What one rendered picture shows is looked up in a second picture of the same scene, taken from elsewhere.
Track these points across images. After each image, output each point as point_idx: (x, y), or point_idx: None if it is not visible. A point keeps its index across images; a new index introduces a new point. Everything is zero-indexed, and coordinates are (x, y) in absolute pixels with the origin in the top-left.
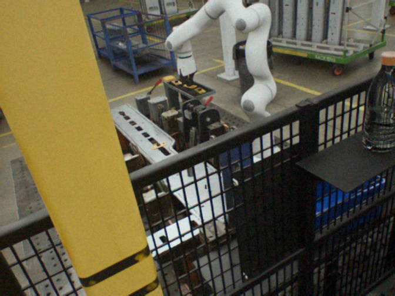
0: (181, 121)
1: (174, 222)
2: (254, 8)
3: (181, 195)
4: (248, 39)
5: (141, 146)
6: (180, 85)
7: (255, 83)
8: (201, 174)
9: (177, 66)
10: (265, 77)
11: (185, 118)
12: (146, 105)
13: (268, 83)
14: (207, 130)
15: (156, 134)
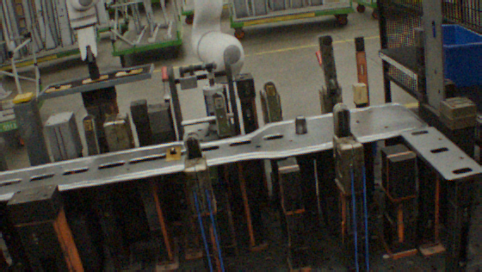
0: (163, 109)
1: (400, 151)
2: None
3: None
4: None
5: (149, 169)
6: (75, 86)
7: (202, 34)
8: (311, 125)
9: (82, 44)
10: (217, 21)
11: (176, 96)
12: (2, 163)
13: (219, 29)
14: (242, 86)
15: (127, 155)
